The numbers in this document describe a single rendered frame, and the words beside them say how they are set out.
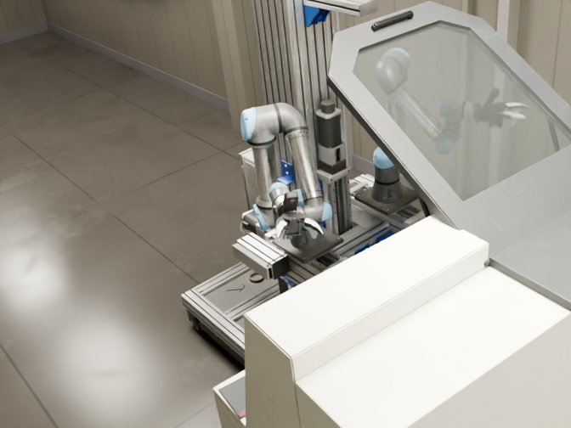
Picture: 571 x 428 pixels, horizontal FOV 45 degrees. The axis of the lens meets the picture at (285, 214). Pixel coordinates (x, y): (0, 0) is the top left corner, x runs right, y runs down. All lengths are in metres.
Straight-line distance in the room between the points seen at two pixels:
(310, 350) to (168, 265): 3.16
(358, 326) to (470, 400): 0.32
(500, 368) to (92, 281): 3.49
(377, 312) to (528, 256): 0.51
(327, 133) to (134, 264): 2.34
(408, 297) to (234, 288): 2.35
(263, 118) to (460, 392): 1.34
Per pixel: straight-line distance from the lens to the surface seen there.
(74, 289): 4.85
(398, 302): 1.86
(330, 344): 1.76
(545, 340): 1.93
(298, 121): 2.63
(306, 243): 2.92
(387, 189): 3.17
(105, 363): 4.19
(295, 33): 2.78
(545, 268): 2.06
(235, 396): 2.42
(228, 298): 4.06
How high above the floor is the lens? 2.73
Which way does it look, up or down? 32 degrees down
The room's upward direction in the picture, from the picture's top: 7 degrees counter-clockwise
